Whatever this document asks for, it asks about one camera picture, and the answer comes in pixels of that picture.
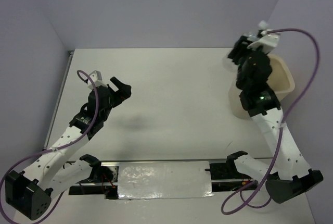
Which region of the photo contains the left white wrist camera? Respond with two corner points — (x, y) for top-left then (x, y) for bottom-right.
(89, 70), (107, 87)

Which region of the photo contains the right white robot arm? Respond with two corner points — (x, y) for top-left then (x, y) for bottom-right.
(226, 31), (323, 204)

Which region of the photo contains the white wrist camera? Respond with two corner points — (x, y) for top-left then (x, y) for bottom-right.
(89, 70), (107, 87)
(247, 20), (280, 54)

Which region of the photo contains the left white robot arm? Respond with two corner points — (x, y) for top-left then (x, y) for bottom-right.
(5, 77), (132, 221)

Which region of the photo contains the silver foil tape panel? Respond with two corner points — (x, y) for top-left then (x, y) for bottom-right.
(118, 161), (213, 200)

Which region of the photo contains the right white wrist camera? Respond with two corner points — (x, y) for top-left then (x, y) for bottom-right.
(247, 20), (280, 54)

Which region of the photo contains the beige plastic bin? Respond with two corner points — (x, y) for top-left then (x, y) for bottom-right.
(228, 54), (295, 119)

